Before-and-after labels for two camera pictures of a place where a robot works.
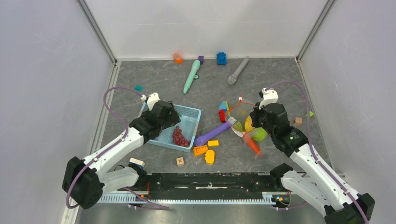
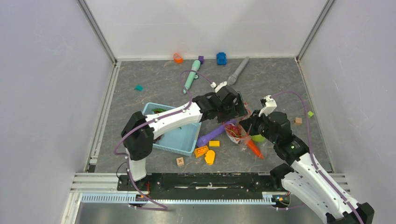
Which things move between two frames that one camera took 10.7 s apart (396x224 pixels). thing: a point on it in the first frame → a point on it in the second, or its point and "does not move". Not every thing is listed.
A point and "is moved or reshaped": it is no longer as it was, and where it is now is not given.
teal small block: [138, 87] does not move
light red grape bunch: [178, 139] → [234, 130]
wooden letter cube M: [298, 121] does not move
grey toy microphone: [232, 79] does not move
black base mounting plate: [205, 185] does not move
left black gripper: [172, 119] → [236, 111]
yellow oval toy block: [209, 157] does not move
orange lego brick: [200, 150] does not move
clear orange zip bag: [237, 117] is moved or reshaped
